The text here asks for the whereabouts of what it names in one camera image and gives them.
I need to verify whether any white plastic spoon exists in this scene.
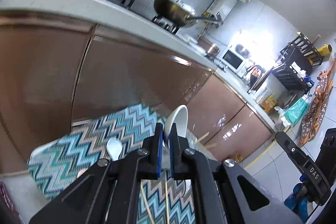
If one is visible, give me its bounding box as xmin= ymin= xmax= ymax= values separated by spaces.
xmin=163 ymin=105 xmax=189 ymax=180

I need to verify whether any light blue plastic spoon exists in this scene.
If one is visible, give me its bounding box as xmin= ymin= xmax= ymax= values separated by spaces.
xmin=106 ymin=138 xmax=122 ymax=161

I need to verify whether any orange patterned hanging cloth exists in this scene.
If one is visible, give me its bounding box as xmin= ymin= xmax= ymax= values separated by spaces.
xmin=298 ymin=61 xmax=335 ymax=147

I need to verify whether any teal hanging bag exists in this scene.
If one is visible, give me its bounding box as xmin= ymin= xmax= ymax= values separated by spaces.
xmin=284 ymin=94 xmax=311 ymax=126

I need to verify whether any yellow oil bottle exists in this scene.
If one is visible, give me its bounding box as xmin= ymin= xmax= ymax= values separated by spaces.
xmin=261 ymin=96 xmax=277 ymax=113

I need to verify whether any white microwave oven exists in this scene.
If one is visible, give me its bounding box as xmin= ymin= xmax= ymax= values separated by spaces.
xmin=221 ymin=44 xmax=251 ymax=75

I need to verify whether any copper rice cooker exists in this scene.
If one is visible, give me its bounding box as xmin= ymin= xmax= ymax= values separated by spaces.
xmin=197 ymin=37 xmax=221 ymax=56

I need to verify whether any zigzag patterned table cloth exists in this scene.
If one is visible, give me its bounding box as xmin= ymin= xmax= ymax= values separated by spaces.
xmin=27 ymin=104 xmax=195 ymax=223

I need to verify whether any black dish rack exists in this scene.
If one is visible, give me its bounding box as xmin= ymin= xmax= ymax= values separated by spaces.
xmin=271 ymin=32 xmax=324 ymax=92

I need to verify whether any brass frying pan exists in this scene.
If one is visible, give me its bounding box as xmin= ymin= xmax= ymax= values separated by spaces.
xmin=154 ymin=0 xmax=223 ymax=27

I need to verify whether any yellow roll on rack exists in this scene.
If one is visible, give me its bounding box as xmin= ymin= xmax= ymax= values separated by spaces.
xmin=317 ymin=44 xmax=333 ymax=56

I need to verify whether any gas stove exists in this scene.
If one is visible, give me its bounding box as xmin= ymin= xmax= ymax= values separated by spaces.
xmin=107 ymin=0 xmax=179 ymax=35

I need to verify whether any white water heater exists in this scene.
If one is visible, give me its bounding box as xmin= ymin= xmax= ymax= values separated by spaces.
xmin=206 ymin=0 xmax=237 ymax=21

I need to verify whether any clear wire utensil holder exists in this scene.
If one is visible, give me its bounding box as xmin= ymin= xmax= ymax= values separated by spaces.
xmin=161 ymin=129 xmax=216 ymax=170

